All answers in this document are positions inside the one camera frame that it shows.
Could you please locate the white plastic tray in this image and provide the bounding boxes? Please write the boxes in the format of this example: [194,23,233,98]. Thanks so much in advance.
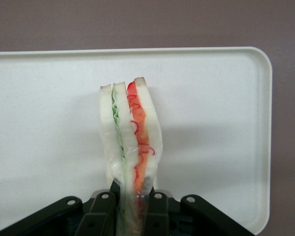
[0,46,273,235]

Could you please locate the plastic-wrapped triangle sandwich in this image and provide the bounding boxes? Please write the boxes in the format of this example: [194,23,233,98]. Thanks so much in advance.
[99,77,165,236]

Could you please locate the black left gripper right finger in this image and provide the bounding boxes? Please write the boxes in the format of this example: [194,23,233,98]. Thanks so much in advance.
[140,185,254,236]

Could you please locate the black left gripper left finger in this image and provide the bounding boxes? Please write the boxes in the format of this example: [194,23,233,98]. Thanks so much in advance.
[0,178,120,236]

